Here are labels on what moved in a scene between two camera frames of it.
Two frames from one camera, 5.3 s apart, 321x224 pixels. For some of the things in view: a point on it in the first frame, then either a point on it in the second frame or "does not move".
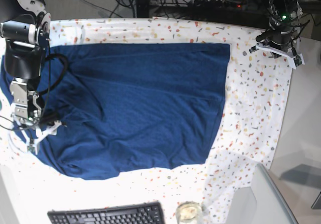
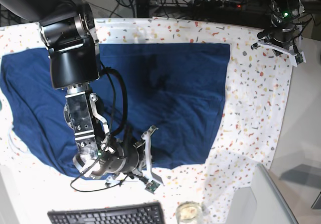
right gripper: x=278 y=34 does not move
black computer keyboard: x=147 y=213 does not move
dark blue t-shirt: x=126 y=107 does not move
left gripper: x=31 y=115 -> x=116 y=157
